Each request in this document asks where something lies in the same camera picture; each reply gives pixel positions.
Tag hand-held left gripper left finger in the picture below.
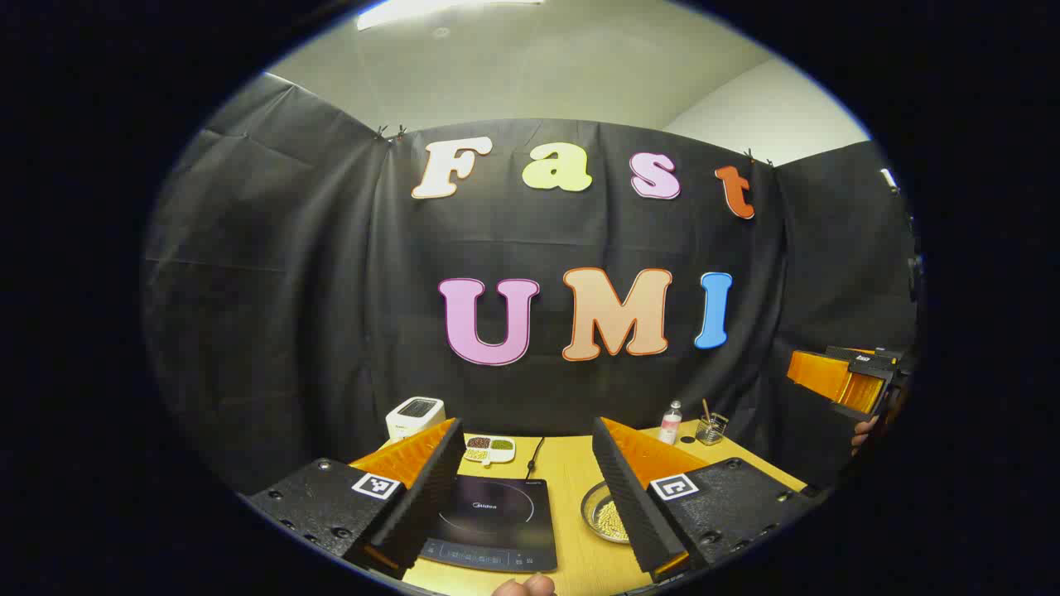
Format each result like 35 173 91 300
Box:
247 418 466 580

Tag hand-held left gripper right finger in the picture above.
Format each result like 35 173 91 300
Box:
591 416 821 583

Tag steel pot with black handle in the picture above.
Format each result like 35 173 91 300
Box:
580 480 634 545

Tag black induction cooktop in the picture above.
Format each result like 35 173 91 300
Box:
418 473 558 574

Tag pile of yellow soybeans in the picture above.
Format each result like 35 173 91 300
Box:
595 499 630 543

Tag white divided dish of beans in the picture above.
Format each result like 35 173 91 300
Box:
462 435 517 466

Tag white toaster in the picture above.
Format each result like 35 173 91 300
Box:
386 397 446 441

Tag black backdrop cloth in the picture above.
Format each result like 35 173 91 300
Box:
141 70 920 497

